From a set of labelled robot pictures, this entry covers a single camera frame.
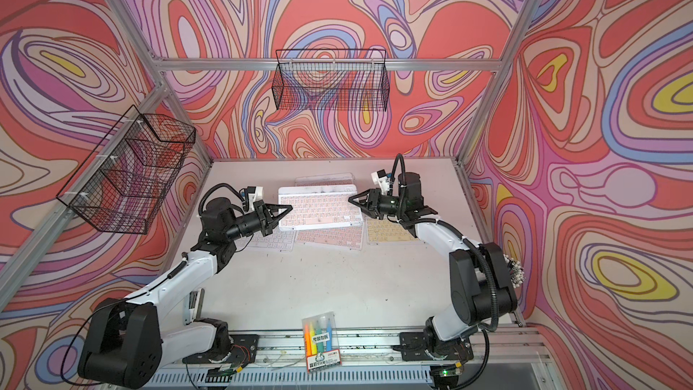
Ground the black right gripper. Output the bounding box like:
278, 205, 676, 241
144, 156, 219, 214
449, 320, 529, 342
349, 188, 406, 220

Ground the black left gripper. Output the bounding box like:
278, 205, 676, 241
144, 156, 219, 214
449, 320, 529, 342
224, 204, 292, 245

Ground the pink keyboard row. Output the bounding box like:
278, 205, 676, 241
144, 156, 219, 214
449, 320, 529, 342
296, 227, 363, 250

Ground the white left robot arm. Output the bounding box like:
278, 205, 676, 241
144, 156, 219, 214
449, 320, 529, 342
77, 185, 292, 389

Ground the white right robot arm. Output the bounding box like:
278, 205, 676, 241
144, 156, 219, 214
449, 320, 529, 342
348, 170, 522, 344

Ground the white key keyboard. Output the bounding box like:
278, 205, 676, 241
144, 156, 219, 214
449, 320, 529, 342
249, 229, 296, 252

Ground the yellow key keyboard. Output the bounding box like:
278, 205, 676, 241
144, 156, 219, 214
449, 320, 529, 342
366, 218, 416, 245

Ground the highlighter marker pack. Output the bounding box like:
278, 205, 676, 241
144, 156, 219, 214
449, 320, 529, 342
301, 312, 342, 374

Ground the bundle of pens in cup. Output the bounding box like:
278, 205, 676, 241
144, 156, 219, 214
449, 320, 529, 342
504, 255, 525, 289

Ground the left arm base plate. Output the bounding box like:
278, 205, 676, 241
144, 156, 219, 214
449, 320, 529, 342
182, 333, 259, 367

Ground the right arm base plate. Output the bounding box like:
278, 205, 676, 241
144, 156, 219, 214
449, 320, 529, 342
392, 331, 474, 364

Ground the black wire basket back wall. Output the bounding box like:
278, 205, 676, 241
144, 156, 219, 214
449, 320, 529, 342
272, 48, 390, 112

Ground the black wire basket wall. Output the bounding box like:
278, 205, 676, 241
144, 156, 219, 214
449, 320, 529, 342
56, 107, 197, 235
272, 48, 390, 112

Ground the black wire basket left wall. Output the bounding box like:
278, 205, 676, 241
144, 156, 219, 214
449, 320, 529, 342
56, 107, 197, 235

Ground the aluminium front rail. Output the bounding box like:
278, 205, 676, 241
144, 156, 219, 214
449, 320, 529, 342
145, 327, 565, 389

